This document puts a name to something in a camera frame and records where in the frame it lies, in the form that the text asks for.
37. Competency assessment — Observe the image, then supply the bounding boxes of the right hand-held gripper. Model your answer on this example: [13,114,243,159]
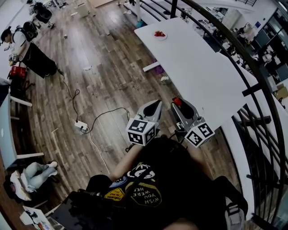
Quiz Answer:
[171,98,215,148]

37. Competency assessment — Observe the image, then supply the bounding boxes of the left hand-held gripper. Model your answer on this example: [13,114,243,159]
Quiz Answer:
[125,100,163,147]

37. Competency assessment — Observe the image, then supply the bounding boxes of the white plate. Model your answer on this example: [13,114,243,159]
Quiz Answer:
[153,31,168,41]

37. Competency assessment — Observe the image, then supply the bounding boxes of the person's right forearm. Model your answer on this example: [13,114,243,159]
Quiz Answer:
[186,141,214,180]

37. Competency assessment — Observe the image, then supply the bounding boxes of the person's left forearm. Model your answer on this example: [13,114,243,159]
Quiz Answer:
[109,143,144,180]

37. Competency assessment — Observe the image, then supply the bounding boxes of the purple bag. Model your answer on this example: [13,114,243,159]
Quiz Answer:
[154,58,165,75]

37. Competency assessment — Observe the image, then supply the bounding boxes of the white table foot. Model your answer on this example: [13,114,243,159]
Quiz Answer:
[143,62,161,72]

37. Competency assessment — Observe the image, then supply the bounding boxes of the person's black printed shirt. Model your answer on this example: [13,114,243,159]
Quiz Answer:
[85,137,248,230]

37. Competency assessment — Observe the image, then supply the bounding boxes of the black metal railing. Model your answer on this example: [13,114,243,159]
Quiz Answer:
[139,0,288,225]

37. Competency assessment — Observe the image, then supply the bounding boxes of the white power strip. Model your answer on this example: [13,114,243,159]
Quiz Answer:
[74,120,89,133]

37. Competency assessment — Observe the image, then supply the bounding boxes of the cardboard box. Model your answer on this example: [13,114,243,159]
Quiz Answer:
[275,84,288,101]

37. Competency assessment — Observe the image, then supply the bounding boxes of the white cabinet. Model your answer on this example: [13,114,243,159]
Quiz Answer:
[76,0,90,18]

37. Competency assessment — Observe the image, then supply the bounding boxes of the black bag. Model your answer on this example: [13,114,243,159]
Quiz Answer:
[50,188,126,230]

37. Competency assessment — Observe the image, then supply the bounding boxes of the white desk bar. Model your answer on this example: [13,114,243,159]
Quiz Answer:
[17,152,45,159]
[10,95,33,107]

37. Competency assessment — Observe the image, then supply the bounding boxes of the red basket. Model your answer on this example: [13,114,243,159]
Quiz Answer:
[9,65,27,79]

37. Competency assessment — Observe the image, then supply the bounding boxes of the black office chair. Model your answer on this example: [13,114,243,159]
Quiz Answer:
[29,1,54,24]

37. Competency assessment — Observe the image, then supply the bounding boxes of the printed papers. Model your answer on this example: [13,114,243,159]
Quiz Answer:
[19,205,54,230]

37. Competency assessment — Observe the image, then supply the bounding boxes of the looped black cable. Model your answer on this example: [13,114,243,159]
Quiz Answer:
[86,107,131,133]

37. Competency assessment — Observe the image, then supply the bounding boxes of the white cable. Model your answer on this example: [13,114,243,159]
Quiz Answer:
[86,129,111,175]

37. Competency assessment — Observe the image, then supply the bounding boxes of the thin black cable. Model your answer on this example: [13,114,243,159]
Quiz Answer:
[57,69,81,123]

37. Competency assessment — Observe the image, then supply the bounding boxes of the black post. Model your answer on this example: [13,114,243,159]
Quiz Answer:
[170,0,178,18]

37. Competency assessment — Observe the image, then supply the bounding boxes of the grey backpack strap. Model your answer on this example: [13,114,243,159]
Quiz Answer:
[225,196,246,230]

